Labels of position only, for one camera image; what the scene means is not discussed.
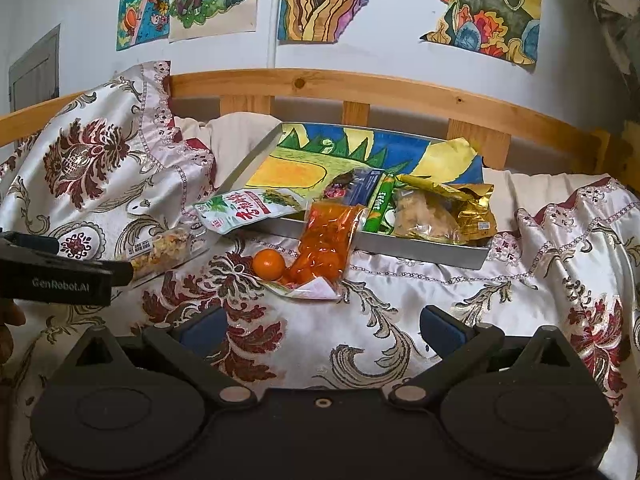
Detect colourful drawing tray liner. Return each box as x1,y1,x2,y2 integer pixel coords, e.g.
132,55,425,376
245,124,485,196

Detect blue snack packet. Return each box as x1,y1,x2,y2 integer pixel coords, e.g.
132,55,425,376
347,169,386,208

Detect person's left hand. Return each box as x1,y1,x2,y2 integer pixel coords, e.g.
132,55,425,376
0,301,27,368

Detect red snack packet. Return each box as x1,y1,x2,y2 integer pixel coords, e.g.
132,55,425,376
322,172,358,201

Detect grey wall panel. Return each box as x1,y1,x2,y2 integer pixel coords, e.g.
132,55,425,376
9,24,61,113

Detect metal tray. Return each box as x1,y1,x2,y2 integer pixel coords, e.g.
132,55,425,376
215,121,496,271

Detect cream pillow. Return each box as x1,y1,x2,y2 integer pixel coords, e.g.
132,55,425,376
175,112,283,186

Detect gold foil snack packet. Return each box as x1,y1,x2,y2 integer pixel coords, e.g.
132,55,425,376
400,174,498,246

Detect tangerine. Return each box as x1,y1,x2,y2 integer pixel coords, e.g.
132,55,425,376
251,249,287,280

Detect dark green flower wall poster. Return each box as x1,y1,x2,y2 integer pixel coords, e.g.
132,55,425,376
417,0,543,73

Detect clear mixed nut packet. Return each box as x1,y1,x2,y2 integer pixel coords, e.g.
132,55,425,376
116,225,211,281

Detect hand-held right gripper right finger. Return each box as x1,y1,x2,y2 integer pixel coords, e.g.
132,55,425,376
387,304,581,406

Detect white wall pipe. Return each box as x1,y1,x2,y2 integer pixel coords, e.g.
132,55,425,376
267,0,286,70

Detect green white snack packet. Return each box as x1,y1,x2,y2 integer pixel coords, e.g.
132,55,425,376
194,187,308,236

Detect wavy striped wall poster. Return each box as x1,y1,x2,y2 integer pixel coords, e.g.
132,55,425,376
277,0,416,45

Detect clear beige snack packet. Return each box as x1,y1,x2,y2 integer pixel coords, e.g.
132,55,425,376
392,187,463,243

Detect green sausage stick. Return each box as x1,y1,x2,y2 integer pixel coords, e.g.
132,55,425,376
362,174,398,233

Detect orange jelly packet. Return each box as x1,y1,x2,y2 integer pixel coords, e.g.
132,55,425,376
267,200,368,302

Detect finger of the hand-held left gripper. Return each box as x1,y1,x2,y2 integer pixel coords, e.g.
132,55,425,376
102,259,135,287
0,231,61,257

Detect cartoon figures wall poster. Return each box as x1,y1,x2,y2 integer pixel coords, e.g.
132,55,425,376
116,0,178,52

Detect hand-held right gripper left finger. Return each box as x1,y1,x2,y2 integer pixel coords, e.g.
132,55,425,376
70,305,258,406

